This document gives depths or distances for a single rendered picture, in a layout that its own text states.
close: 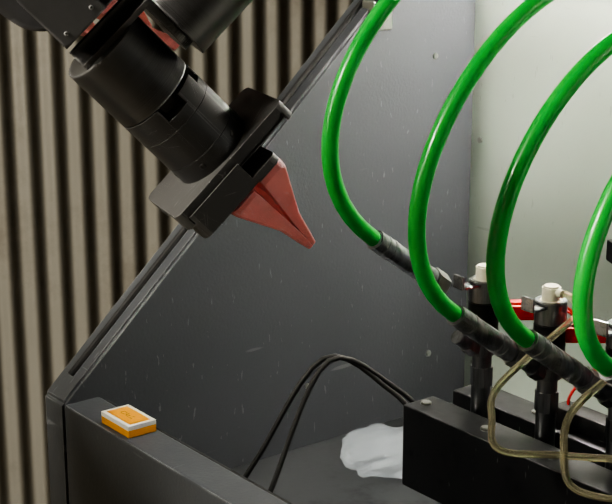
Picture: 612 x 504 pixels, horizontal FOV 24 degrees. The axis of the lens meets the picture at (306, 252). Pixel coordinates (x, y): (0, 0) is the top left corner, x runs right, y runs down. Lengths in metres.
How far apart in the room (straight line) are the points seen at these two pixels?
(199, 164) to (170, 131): 0.03
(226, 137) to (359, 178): 0.67
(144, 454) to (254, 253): 0.30
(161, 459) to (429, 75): 0.57
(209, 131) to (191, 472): 0.43
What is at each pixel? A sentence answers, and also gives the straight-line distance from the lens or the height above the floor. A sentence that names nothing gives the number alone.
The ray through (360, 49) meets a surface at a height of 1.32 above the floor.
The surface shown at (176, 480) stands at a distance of 1.29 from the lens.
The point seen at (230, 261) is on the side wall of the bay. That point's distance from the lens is 1.51.
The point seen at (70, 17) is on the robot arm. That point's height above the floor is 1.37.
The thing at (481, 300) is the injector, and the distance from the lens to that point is 1.30.
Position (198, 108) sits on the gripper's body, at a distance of 0.93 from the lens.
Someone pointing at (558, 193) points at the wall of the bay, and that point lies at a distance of 1.61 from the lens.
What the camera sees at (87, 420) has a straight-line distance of 1.41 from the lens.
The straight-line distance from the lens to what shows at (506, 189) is 1.06.
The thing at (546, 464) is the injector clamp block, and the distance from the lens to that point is 1.23.
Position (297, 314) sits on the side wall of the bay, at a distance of 1.58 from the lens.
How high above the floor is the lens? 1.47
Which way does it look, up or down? 15 degrees down
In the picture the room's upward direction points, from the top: straight up
